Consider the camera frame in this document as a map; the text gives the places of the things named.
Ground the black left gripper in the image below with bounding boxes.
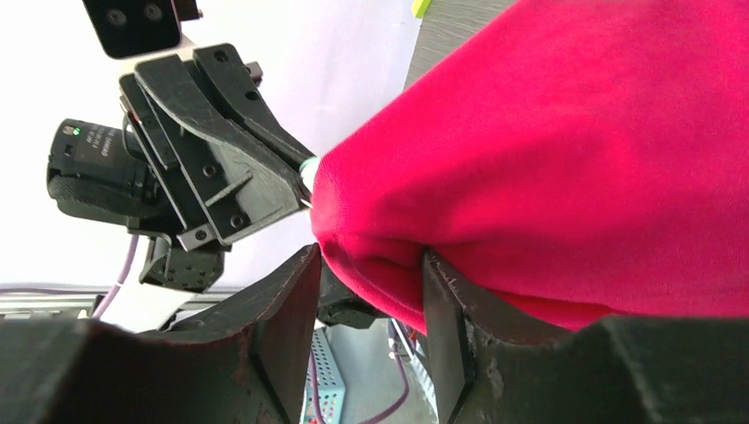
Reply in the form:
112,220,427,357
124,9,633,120
118,43,314,252

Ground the pink red garment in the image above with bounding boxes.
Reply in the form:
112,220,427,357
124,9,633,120
311,1,748,330

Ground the lime green block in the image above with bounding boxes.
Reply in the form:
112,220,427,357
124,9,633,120
411,0,431,19

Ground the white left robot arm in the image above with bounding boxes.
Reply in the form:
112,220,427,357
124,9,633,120
1,44,321,423

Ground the round white brooch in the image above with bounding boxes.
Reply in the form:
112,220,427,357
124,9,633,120
299,156,321,193

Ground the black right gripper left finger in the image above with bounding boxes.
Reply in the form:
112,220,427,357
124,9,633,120
1,245,321,423

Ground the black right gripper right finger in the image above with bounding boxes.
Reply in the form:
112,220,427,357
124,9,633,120
422,252,748,423

